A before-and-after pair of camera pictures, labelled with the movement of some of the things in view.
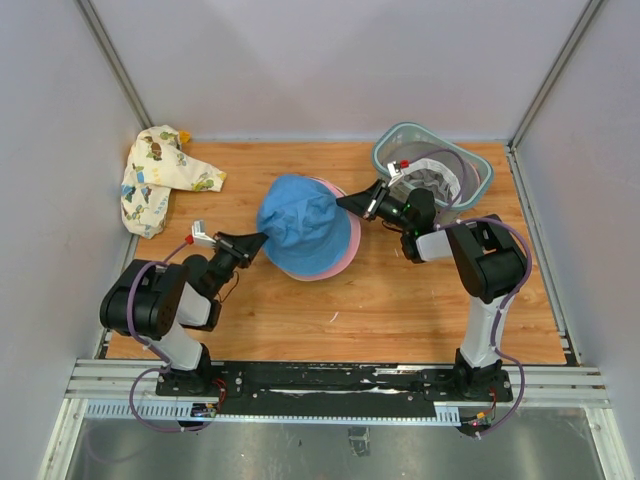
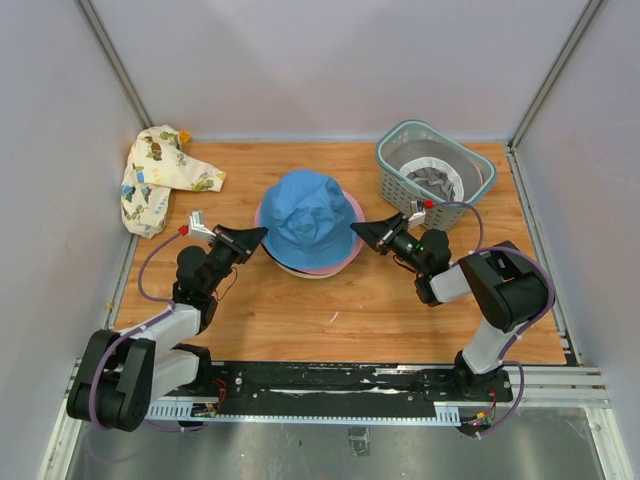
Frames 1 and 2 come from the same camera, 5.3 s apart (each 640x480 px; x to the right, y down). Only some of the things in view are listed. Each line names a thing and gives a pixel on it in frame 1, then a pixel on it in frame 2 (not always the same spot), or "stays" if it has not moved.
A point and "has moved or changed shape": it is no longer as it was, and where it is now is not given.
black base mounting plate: [334, 385] stays
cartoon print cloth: [156, 165] stays
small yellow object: [184, 136] stays
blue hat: [307, 231] has moved or changed shape
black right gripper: [369, 202] -> [381, 234]
